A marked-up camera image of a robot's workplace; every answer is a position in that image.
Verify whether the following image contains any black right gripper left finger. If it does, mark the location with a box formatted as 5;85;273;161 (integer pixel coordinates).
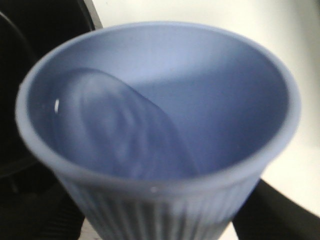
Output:
0;176;84;240

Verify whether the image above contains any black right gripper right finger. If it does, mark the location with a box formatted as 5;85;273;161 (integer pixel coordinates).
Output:
232;179;320;240

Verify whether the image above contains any light blue ribbed cup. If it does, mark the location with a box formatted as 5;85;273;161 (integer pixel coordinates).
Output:
15;21;302;240

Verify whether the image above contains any dark blue cooking pot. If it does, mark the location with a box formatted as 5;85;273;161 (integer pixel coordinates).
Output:
0;0;105;193

